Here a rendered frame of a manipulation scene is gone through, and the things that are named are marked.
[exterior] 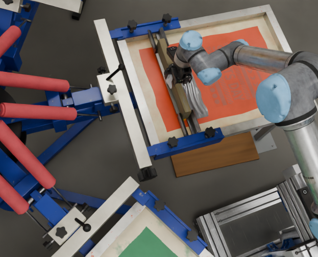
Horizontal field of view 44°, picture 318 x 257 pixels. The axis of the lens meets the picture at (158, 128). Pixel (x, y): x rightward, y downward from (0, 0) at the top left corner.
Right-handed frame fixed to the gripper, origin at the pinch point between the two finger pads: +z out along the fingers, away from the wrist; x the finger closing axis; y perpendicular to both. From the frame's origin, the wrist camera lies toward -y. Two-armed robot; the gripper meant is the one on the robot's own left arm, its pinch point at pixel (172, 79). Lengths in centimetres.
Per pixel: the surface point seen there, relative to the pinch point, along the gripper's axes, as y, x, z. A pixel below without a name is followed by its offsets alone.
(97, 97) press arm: 2.0, -33.2, -3.1
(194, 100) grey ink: 9.7, 8.0, 4.9
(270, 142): 18, 87, 100
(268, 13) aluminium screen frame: -24, 58, 2
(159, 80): -3.5, -4.1, 5.4
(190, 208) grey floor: 45, 17, 101
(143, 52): -18.7, -6.8, 5.6
